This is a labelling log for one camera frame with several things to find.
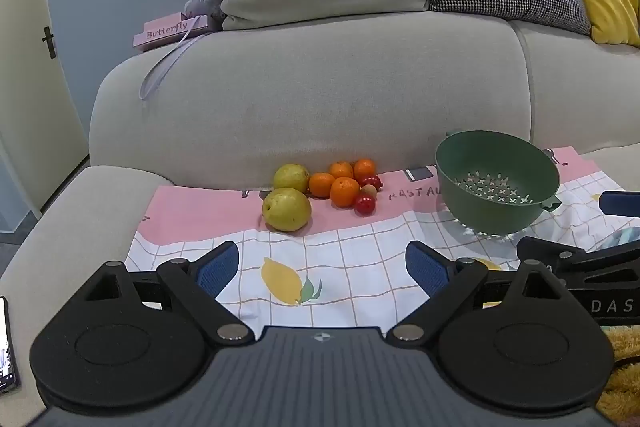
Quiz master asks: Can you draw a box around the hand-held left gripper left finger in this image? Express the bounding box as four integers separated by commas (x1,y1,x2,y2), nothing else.
80,241,255,347

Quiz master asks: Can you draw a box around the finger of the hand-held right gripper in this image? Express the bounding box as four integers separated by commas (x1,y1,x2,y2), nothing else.
516,236,640,284
598,191,640,217

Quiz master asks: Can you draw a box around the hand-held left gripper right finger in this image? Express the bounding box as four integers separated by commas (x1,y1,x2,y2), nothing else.
386,241,571,348

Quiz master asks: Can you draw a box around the green plastic colander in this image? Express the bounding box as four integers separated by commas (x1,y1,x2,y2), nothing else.
434,130,562,244

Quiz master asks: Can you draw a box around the large yellow-green pear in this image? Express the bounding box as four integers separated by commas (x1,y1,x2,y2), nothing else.
262,188,313,233

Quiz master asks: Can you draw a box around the small yellow-green pear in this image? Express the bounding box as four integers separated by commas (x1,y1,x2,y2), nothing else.
273,163,311,194

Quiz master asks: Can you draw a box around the yellow fuzzy blanket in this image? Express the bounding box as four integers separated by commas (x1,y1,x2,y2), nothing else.
594,324,640,419

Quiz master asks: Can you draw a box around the pink and white printed cloth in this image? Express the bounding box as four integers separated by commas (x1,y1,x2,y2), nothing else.
124,146,640,329

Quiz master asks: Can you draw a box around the beige fabric sofa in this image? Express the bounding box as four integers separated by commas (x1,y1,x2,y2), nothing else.
0,0,640,427

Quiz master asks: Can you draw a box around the lilac ribbon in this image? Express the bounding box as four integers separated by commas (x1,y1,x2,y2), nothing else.
139,27,212,104

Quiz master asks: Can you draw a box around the black smartphone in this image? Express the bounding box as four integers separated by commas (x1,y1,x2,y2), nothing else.
0,295,21,394

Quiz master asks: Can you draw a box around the pink gift box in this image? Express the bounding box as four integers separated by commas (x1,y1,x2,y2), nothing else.
132,13,211,53

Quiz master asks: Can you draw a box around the grey plush toy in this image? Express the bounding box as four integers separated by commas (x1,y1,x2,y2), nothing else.
182,0,225,20

